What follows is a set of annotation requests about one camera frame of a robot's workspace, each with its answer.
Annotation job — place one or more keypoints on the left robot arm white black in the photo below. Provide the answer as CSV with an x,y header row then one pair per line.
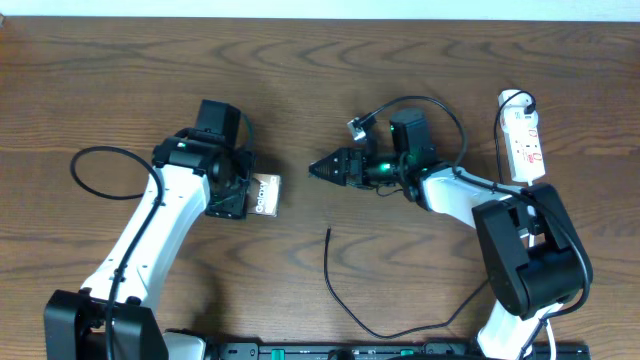
x,y
113,314

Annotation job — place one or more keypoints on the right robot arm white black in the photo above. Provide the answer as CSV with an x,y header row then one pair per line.
x,y
534,260

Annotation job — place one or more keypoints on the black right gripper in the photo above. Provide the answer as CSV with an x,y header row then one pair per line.
x,y
346,159

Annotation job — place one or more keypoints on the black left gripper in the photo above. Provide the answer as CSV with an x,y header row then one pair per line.
x,y
235,205

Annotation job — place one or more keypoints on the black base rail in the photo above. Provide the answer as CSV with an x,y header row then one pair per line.
x,y
433,350

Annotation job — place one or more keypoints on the white power strip, red switches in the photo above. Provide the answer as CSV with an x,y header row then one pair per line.
x,y
518,120

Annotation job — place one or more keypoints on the Galaxy smartphone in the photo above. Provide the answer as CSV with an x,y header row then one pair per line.
x,y
263,195

